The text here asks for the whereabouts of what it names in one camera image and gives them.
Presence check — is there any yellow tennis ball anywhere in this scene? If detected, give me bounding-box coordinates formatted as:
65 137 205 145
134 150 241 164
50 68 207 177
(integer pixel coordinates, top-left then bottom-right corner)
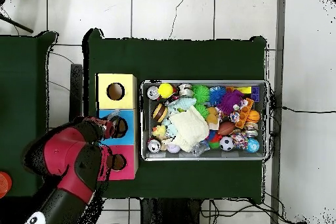
158 83 175 99

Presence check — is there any dark green side table cloth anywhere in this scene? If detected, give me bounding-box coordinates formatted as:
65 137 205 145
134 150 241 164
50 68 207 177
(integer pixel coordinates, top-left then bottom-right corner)
0 32 58 198

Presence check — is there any red disc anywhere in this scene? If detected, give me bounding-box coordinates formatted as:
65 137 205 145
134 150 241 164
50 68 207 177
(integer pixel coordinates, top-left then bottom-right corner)
0 171 13 198

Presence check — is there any black side stand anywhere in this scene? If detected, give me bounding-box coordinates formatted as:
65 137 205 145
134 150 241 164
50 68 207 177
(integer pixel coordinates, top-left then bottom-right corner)
47 63 85 135

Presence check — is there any clear shallow mesh bin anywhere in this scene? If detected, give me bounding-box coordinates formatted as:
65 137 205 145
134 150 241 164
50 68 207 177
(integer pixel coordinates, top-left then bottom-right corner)
140 80 272 162

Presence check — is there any wooden box with three holes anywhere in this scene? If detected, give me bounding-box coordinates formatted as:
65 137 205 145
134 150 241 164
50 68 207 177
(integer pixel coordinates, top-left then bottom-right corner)
96 73 139 182

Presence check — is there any small orange basketball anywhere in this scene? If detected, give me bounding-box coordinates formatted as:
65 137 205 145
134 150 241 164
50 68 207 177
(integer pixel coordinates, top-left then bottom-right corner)
246 108 262 123

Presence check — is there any cream knitted cloth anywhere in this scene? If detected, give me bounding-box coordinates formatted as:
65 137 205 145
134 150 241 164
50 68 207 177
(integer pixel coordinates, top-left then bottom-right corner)
167 105 210 153

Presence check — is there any silver can with pull tab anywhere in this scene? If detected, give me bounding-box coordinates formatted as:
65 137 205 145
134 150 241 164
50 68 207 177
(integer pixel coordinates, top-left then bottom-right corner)
146 85 160 101

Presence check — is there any light teal cloth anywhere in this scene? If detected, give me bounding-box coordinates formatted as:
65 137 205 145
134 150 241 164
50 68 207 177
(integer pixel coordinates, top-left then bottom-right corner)
169 97 198 114

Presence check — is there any yellow plush duck toy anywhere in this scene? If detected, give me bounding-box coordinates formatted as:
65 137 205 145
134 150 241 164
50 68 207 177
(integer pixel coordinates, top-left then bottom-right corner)
152 123 169 142

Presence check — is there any red soda can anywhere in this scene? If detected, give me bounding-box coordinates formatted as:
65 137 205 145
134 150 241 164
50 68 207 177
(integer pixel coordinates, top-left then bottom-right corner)
147 139 162 154

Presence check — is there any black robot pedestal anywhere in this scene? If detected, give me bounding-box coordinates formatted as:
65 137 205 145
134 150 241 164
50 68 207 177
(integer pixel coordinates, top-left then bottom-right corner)
140 197 211 224

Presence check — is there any small soccer ball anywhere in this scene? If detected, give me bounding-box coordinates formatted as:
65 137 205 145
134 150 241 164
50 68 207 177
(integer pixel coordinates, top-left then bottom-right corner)
219 136 236 152

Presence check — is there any small toy hamburger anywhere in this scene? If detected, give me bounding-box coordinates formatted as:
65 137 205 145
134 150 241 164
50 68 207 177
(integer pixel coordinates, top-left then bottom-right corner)
152 103 169 124

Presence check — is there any purple spiky ball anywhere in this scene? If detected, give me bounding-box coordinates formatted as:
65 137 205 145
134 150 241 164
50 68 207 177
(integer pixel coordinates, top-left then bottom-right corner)
218 89 245 116

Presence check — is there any green spiky ball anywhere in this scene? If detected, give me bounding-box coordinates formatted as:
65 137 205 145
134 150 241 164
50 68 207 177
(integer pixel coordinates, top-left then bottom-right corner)
192 84 211 103

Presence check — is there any clear blue-printed plastic packet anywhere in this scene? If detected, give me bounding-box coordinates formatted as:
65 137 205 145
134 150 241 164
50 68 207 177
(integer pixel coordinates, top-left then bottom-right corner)
106 108 122 123

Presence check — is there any crushed silver can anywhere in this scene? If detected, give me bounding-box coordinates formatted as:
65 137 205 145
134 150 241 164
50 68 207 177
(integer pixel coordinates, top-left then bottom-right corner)
178 83 194 98

